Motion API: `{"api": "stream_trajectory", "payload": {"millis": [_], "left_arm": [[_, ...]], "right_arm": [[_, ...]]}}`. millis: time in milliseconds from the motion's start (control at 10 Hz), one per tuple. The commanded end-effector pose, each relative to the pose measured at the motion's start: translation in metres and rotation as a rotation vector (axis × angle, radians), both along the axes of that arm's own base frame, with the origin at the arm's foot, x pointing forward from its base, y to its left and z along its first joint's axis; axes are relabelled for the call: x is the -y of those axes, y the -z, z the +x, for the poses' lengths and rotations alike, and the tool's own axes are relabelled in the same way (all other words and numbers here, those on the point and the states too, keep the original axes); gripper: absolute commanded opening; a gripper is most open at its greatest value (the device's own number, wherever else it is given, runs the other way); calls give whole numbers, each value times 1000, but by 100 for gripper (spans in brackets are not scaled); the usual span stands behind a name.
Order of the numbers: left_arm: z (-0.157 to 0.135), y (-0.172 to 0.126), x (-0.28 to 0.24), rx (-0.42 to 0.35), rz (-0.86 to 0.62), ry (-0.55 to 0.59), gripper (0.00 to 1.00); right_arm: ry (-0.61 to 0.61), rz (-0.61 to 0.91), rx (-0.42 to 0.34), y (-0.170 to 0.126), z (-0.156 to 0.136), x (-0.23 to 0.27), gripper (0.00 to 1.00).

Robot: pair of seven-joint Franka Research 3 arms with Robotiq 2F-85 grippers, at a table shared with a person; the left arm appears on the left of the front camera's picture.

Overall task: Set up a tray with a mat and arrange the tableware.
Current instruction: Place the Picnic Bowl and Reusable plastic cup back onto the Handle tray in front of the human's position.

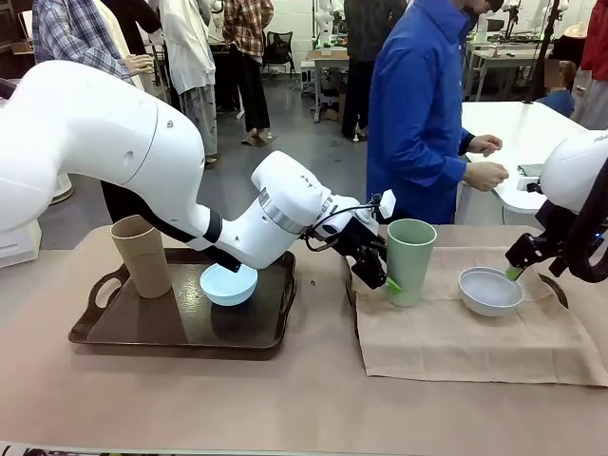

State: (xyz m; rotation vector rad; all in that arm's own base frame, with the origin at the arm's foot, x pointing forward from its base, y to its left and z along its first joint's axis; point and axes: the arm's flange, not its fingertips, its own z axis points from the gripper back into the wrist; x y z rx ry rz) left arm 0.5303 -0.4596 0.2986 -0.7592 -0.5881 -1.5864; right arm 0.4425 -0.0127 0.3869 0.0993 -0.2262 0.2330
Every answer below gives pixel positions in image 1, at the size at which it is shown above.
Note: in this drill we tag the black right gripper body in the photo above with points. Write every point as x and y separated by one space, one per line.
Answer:
529 249

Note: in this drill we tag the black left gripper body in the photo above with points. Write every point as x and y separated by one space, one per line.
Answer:
356 235

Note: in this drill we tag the tall green cup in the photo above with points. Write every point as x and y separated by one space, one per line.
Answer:
411 266

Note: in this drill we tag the grey white bowl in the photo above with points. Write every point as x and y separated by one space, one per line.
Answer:
489 304

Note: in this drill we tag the beige cloth mat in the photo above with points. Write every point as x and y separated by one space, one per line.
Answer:
451 347

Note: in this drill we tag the light blue bowl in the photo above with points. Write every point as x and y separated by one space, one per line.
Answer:
230 292

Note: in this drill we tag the tall brown cup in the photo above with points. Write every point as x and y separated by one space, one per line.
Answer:
147 271

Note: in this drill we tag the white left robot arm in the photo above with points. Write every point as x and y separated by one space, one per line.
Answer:
95 133

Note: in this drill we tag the person right forearm blue sleeve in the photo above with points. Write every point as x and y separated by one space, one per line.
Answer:
442 166

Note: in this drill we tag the person left forearm blue sleeve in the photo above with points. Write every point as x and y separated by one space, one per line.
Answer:
465 143

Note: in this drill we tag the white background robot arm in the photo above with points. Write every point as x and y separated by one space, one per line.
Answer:
324 24

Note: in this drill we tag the dark brown serving tray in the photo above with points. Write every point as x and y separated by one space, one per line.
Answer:
190 328
354 317

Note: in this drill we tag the person right hand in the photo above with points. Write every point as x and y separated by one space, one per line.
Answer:
485 176

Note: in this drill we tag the person left hand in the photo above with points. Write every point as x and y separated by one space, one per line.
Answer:
485 145

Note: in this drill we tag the plaid shirt bystander hand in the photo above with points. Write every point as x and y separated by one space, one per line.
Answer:
140 64

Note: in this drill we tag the white power strip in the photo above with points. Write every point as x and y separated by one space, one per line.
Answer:
525 183

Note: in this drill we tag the folded grey cloth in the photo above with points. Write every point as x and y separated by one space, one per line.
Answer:
531 169

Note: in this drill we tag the white rounded table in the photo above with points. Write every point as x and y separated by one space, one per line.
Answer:
513 128

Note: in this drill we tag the person in blue shirt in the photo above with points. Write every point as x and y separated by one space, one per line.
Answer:
413 119

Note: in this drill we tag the seated person in blue top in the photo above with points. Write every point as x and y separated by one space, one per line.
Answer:
560 100

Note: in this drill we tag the wooden top workbench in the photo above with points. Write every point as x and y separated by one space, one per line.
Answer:
328 57

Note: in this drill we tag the bystander in dark jacket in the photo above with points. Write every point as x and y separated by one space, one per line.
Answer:
361 47

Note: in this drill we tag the grey background workbench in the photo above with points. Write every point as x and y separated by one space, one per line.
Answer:
503 54

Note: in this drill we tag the black tripod pole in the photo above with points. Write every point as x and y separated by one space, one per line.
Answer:
541 52

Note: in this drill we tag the black office chair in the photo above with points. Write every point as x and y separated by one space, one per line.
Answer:
279 50

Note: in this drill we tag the bystander in red jacket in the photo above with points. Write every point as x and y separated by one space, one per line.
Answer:
596 47

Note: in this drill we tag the bystander in red plaid shirt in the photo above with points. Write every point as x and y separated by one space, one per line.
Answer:
247 28

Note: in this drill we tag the bystander in white coat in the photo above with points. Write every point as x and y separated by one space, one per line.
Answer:
190 57

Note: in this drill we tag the bystander in pale open jacket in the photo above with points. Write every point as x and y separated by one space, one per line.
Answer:
138 24

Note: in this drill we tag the bystander in blue plaid shirt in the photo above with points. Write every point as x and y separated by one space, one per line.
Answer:
71 33

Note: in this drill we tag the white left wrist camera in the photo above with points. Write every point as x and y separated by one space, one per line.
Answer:
387 204

